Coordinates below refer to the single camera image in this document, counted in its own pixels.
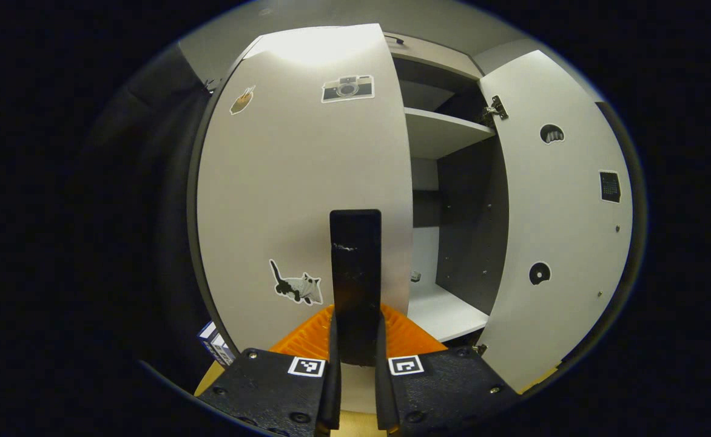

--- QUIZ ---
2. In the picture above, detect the black door handle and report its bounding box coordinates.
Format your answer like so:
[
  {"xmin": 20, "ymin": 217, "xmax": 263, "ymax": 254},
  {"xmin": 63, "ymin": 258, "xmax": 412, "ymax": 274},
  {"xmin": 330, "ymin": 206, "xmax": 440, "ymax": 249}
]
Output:
[{"xmin": 329, "ymin": 209, "xmax": 382, "ymax": 367}]

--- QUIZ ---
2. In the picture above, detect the white cabinet door camera sticker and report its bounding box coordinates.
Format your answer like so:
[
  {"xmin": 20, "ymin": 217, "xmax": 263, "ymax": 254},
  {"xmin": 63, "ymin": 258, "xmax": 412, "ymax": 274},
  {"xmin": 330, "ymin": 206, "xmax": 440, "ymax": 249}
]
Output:
[{"xmin": 187, "ymin": 24, "xmax": 414, "ymax": 371}]

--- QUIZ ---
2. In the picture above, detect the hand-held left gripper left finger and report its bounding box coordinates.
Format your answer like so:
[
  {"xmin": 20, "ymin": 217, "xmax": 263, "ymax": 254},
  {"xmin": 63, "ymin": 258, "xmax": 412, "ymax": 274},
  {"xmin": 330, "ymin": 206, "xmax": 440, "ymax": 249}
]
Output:
[{"xmin": 198, "ymin": 303, "xmax": 343, "ymax": 437}]

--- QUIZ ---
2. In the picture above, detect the blue and white box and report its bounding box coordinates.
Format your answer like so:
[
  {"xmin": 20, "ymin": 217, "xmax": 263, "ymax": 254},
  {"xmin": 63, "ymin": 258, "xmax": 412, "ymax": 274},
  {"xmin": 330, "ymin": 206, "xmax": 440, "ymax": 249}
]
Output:
[{"xmin": 197, "ymin": 320, "xmax": 236, "ymax": 368}]

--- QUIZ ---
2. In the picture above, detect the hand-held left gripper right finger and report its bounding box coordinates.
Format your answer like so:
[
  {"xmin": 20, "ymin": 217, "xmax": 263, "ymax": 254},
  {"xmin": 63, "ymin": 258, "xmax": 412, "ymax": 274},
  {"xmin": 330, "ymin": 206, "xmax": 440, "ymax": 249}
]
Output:
[{"xmin": 374, "ymin": 303, "xmax": 521, "ymax": 437}]

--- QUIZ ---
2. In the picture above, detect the white cabinet door headphone sticker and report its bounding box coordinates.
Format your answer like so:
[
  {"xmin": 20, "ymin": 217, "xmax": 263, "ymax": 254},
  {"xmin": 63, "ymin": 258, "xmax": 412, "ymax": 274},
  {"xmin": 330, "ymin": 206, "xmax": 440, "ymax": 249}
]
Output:
[{"xmin": 474, "ymin": 50, "xmax": 641, "ymax": 394}]

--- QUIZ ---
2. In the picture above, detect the white double-door shoe cabinet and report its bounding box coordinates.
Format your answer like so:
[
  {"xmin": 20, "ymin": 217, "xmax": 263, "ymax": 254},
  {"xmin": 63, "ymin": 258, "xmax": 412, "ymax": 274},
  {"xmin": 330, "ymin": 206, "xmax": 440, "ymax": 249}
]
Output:
[{"xmin": 386, "ymin": 33, "xmax": 511, "ymax": 344}]

